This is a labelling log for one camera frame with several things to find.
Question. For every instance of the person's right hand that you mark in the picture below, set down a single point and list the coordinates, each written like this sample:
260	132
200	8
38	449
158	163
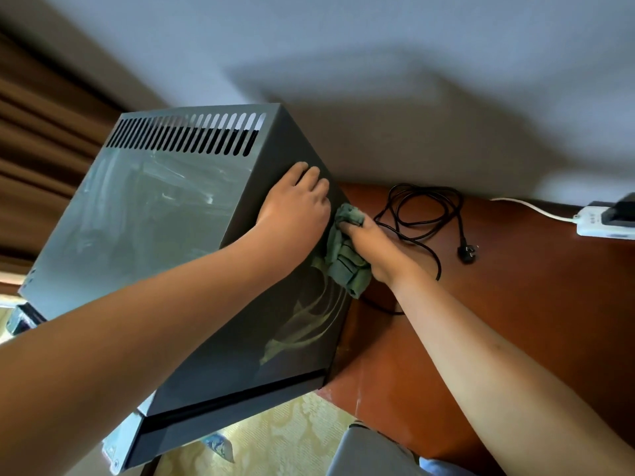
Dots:
372	247

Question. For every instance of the person's left hand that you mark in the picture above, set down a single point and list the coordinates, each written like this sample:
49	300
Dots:
292	213

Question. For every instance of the green blue cleaning cloth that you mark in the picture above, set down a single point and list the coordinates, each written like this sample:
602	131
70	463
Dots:
345	262

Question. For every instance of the grey mini fridge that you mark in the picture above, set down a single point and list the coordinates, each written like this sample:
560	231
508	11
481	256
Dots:
149	203

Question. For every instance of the person's right forearm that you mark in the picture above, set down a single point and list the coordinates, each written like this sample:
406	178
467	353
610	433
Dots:
506	381

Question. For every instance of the person's left forearm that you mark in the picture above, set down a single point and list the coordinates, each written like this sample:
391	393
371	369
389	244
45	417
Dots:
99	351

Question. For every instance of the person's grey shirt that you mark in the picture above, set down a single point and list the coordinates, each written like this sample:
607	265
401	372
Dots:
372	456

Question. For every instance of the person's legs in blue jeans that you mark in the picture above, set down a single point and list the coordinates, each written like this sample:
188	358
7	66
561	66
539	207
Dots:
446	468

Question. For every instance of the black power adapter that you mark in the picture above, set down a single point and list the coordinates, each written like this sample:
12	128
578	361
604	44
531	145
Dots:
620	213

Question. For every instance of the brown curtain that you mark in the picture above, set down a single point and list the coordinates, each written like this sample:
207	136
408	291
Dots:
44	143

